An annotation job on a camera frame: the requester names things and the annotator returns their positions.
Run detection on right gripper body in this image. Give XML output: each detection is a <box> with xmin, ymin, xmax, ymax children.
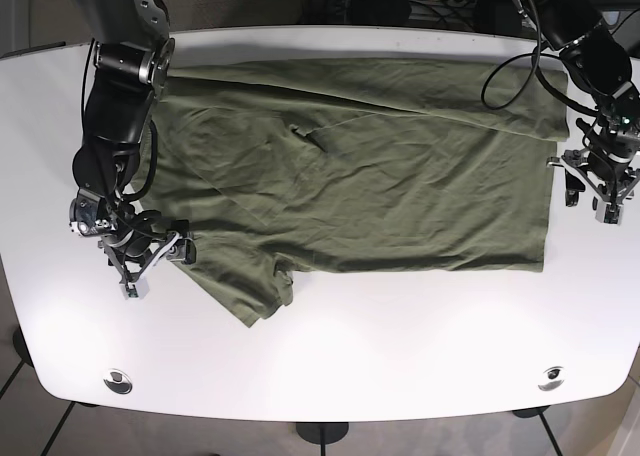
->
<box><xmin>69</xmin><ymin>189</ymin><xmax>193</xmax><ymax>284</ymax></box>

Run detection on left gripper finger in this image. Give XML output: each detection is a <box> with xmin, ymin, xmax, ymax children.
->
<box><xmin>565</xmin><ymin>171</ymin><xmax>585</xmax><ymax>207</ymax></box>

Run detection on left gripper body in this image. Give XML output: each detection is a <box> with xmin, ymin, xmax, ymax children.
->
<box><xmin>547</xmin><ymin>118</ymin><xmax>639</xmax><ymax>210</ymax></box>

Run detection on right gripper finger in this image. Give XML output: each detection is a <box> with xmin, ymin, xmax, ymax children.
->
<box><xmin>167</xmin><ymin>238</ymin><xmax>196</xmax><ymax>265</ymax></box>

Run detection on olive green T-shirt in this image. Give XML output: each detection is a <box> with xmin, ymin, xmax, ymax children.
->
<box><xmin>141</xmin><ymin>59</ymin><xmax>569</xmax><ymax>326</ymax></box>

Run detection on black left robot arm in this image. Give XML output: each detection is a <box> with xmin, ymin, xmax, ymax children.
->
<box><xmin>511</xmin><ymin>0</ymin><xmax>639</xmax><ymax>224</ymax></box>

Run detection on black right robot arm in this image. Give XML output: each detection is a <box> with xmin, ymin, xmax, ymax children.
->
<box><xmin>69</xmin><ymin>0</ymin><xmax>196</xmax><ymax>299</ymax></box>

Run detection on left chrome table grommet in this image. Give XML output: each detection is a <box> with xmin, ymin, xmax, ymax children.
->
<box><xmin>103</xmin><ymin>368</ymin><xmax>133</xmax><ymax>395</ymax></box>

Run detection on chrome table grommet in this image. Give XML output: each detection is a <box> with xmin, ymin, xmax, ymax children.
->
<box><xmin>537</xmin><ymin>366</ymin><xmax>566</xmax><ymax>392</ymax></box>
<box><xmin>103</xmin><ymin>368</ymin><xmax>133</xmax><ymax>395</ymax></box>

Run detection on right chrome table grommet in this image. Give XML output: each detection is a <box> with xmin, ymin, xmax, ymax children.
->
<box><xmin>537</xmin><ymin>366</ymin><xmax>566</xmax><ymax>392</ymax></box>

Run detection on black table base foot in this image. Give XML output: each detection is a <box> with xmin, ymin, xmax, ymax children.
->
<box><xmin>295</xmin><ymin>422</ymin><xmax>349</xmax><ymax>445</ymax></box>

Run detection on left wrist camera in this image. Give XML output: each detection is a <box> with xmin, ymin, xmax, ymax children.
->
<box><xmin>594</xmin><ymin>199</ymin><xmax>623</xmax><ymax>225</ymax></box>

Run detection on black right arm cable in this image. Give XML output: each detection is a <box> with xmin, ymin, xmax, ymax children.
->
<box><xmin>79</xmin><ymin>40</ymin><xmax>161</xmax><ymax>237</ymax></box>

